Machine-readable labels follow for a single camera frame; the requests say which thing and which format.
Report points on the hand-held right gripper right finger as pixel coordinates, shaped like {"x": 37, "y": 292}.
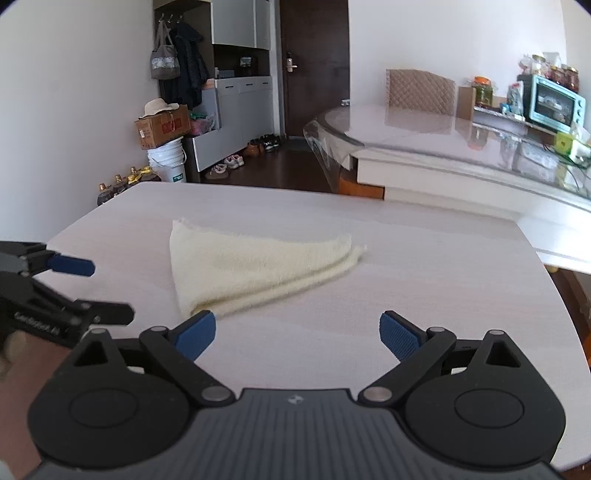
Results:
{"x": 399, "y": 337}

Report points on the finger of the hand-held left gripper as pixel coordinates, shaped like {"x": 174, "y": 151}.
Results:
{"x": 71, "y": 265}
{"x": 111, "y": 313}

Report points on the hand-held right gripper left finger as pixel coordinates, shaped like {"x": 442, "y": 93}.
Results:
{"x": 196, "y": 334}

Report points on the cream towel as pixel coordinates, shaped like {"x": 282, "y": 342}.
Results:
{"x": 240, "y": 267}

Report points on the person's left hand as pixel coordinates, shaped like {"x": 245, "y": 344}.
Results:
{"x": 14, "y": 350}

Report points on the row of cooking oil bottles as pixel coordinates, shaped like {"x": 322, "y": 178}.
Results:
{"x": 120, "y": 184}

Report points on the white plastic bucket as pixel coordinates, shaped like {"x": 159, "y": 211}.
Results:
{"x": 166, "y": 161}

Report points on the brown cardboard box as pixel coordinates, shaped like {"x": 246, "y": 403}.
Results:
{"x": 161, "y": 129}

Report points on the white dining table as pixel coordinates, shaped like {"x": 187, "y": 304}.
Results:
{"x": 415, "y": 173}

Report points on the straw hat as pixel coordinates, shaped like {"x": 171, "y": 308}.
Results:
{"x": 157, "y": 108}

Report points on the pink and green bags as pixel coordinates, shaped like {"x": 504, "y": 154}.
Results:
{"x": 202, "y": 123}

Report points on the row of shoes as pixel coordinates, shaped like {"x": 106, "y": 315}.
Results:
{"x": 254, "y": 150}

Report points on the grey hanging bag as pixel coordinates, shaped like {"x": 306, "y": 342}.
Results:
{"x": 165, "y": 62}

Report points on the dark hanging jacket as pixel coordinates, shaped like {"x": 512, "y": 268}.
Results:
{"x": 189, "y": 64}

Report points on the grey and white cabinet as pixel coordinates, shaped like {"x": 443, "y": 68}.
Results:
{"x": 244, "y": 101}

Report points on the tan cardboard piece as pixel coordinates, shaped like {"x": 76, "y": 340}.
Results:
{"x": 466, "y": 104}

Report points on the beige quilted chair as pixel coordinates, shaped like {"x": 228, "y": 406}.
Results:
{"x": 420, "y": 92}

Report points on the orange lid glass jar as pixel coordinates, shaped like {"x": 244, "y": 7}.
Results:
{"x": 483, "y": 94}

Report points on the blue and white packet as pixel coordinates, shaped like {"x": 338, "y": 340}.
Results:
{"x": 515, "y": 99}

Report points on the teal toaster oven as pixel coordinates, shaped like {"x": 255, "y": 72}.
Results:
{"x": 551, "y": 104}

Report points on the dark wooden door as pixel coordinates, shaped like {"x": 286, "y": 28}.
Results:
{"x": 314, "y": 69}

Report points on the dark red jar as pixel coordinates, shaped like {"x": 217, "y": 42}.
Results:
{"x": 557, "y": 76}
{"x": 572, "y": 79}

